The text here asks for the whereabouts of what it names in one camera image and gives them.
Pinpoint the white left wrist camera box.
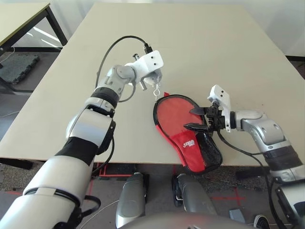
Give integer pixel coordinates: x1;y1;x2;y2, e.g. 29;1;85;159
125;50;164;82

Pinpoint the grey robot left leg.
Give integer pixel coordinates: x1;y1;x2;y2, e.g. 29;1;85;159
115;172;150;226

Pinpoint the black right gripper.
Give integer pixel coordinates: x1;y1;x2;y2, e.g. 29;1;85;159
183;104;226;132

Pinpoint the thin white floor cable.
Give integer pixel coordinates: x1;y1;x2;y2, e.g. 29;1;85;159
81;200;120;229

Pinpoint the black left wrist camera cable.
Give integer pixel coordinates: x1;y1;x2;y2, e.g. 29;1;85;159
95;35;153;103

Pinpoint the grey robot right leg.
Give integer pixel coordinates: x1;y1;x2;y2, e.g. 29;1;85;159
173;173;216;214

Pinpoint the grey robot torso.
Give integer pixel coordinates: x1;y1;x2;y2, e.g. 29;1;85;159
119;211;253;229

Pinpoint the grey robot leg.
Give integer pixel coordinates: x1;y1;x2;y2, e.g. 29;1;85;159
115;172;150;226
173;173;216;214

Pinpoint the dark foam floor mat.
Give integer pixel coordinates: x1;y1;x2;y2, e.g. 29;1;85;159
0;54;40;84

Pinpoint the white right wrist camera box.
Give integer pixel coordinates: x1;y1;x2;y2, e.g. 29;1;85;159
206;84;232;133

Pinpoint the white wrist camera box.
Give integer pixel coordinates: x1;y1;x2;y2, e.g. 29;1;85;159
206;84;232;133
125;50;164;82

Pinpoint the black white sneaker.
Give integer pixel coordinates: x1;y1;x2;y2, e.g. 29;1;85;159
253;214;271;229

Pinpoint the black red paddle case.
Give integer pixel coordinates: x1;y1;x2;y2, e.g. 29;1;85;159
152;92;224;177

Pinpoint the grey floor pedal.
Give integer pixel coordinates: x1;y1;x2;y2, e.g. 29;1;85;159
229;208;246;222

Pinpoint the speckled grey floor mat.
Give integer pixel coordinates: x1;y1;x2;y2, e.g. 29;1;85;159
200;166;265;191
0;164;36;194

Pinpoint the side table with black frame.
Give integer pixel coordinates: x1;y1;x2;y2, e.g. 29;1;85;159
0;2;69;50

